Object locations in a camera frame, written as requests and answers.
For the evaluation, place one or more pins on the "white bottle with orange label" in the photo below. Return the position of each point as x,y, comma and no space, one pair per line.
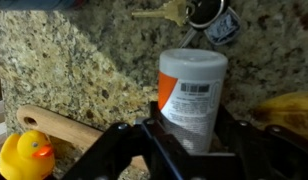
192,100

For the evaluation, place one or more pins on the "yellow banana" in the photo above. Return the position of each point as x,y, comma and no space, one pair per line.
290,111

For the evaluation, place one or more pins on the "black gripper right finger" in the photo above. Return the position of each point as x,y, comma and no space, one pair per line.
260,153

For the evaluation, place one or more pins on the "wooden cutting board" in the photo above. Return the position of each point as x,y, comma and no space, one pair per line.
64,128

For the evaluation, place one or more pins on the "silver key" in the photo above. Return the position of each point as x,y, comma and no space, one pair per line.
187,37

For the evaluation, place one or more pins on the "blue key tag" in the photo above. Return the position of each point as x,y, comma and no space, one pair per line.
224,28

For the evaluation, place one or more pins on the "brass key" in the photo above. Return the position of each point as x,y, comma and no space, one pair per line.
167,11

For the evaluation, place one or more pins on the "yellow rubber duck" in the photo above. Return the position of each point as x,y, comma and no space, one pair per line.
25,156

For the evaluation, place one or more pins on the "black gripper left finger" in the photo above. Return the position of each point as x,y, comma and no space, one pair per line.
127,150

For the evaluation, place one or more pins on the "black key fob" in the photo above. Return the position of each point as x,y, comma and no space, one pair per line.
205,11

